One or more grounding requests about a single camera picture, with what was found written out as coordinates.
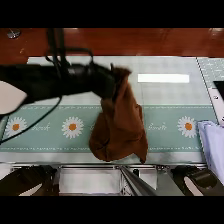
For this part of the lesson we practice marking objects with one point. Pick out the brown garment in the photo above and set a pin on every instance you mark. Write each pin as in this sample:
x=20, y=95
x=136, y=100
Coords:
x=120, y=130

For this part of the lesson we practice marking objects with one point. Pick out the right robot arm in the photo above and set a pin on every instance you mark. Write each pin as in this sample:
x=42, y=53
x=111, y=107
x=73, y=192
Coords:
x=196, y=180

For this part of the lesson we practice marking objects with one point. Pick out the light blue garment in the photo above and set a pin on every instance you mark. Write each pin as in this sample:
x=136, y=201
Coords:
x=213, y=143

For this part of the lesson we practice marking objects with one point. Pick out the silver frame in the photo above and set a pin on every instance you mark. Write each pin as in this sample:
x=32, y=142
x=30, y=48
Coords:
x=138, y=186

